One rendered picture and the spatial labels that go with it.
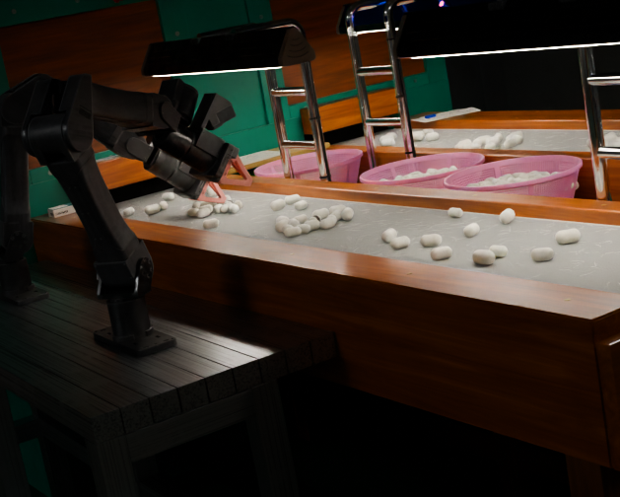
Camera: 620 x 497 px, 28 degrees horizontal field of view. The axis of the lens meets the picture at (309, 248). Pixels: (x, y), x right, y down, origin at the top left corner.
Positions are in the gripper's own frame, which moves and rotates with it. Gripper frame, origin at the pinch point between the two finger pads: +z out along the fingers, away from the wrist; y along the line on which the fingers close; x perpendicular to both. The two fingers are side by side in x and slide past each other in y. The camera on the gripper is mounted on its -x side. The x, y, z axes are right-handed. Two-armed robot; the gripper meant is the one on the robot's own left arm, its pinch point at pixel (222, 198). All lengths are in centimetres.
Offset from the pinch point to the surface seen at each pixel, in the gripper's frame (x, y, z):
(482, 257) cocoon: 9, -101, -10
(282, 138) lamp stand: -19.2, 0.2, 7.6
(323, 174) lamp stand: -13.2, -14.6, 12.4
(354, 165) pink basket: -23.3, 0.1, 28.2
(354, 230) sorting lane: 4, -56, -2
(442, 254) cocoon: 9, -91, -9
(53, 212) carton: 16.1, 31.9, -21.4
